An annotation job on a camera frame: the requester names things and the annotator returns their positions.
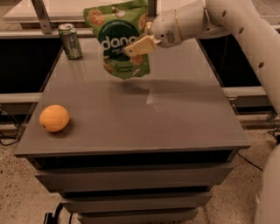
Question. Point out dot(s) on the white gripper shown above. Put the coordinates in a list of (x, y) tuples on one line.
[(163, 30)]

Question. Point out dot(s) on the green rice chip bag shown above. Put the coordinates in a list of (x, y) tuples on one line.
[(116, 26)]

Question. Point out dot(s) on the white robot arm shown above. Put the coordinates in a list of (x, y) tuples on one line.
[(260, 43)]

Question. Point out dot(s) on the green soda can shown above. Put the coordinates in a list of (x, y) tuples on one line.
[(70, 41)]

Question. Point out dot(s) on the grey drawer cabinet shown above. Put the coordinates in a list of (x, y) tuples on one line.
[(146, 149)]

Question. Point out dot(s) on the orange fruit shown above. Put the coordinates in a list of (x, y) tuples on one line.
[(54, 118)]

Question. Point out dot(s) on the metal railing frame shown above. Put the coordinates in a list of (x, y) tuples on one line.
[(39, 19)]

